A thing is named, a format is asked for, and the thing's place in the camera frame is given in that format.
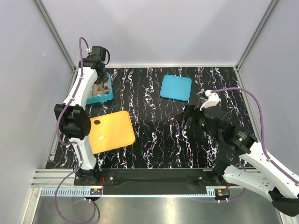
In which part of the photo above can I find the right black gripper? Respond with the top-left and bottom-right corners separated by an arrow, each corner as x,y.
175,103 -> 221,141

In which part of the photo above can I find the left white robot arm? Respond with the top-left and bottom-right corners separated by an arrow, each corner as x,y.
54,46 -> 110,185

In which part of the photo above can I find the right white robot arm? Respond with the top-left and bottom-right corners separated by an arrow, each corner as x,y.
176,105 -> 299,217

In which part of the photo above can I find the teal chocolate box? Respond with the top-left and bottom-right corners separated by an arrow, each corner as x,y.
86,72 -> 114,105

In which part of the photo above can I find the teal box lid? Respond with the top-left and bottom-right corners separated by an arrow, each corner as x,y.
160,74 -> 192,102

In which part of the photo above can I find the yellow plastic tray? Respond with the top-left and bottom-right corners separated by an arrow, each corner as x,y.
89,111 -> 135,154

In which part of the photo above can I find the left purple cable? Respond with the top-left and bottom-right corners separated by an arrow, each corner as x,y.
54,36 -> 92,145

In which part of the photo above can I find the purple cable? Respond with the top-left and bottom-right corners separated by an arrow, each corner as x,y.
209,87 -> 299,185
54,36 -> 92,145

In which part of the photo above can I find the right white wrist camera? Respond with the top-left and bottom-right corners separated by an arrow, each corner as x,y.
200,90 -> 220,111

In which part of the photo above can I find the aluminium frame rail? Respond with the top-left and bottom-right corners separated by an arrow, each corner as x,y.
33,0 -> 76,71

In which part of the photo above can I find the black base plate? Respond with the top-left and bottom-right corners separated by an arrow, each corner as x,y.
74,168 -> 227,196

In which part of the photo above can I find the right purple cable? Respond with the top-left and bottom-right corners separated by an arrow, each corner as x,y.
209,87 -> 299,185

